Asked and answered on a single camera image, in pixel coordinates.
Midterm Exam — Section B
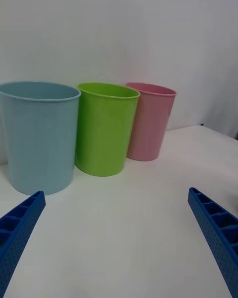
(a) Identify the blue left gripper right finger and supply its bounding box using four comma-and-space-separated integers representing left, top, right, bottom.
187, 187, 238, 298

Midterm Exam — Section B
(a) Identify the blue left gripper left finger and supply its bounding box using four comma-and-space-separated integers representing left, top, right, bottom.
0, 190, 46, 298

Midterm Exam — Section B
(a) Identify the pale blue plastic bin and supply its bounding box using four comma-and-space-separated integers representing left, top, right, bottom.
0, 81, 82, 196

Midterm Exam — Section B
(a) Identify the green plastic bin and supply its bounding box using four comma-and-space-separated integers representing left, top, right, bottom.
75, 82, 141, 177

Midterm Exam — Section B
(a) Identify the pink plastic bin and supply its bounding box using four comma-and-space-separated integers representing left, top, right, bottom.
125, 82, 178, 161

